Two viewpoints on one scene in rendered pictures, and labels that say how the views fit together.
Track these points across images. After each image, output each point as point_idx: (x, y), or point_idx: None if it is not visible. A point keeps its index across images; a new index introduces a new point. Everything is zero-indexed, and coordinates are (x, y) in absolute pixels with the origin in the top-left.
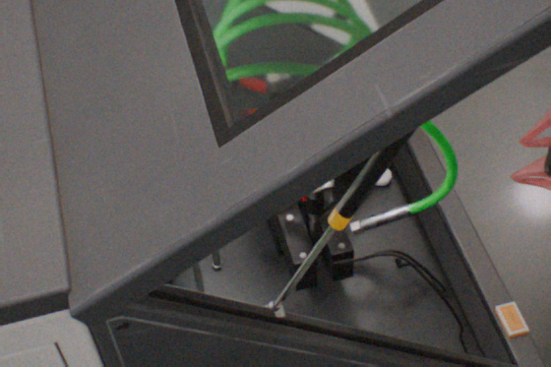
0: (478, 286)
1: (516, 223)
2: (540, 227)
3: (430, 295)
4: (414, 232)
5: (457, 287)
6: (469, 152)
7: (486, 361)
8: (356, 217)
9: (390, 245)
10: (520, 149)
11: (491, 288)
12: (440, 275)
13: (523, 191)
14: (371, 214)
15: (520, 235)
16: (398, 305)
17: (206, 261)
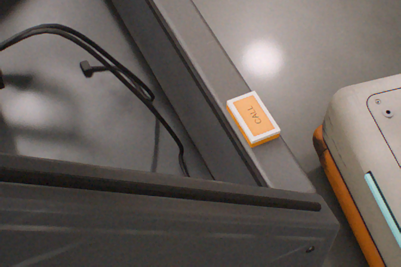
0: (199, 76)
1: (246, 48)
2: (271, 50)
3: (133, 108)
4: (107, 24)
5: (170, 91)
6: None
7: (215, 185)
8: (21, 11)
9: (71, 44)
10: None
11: (218, 77)
12: (146, 78)
13: (251, 14)
14: (43, 6)
15: (250, 60)
16: (86, 127)
17: None
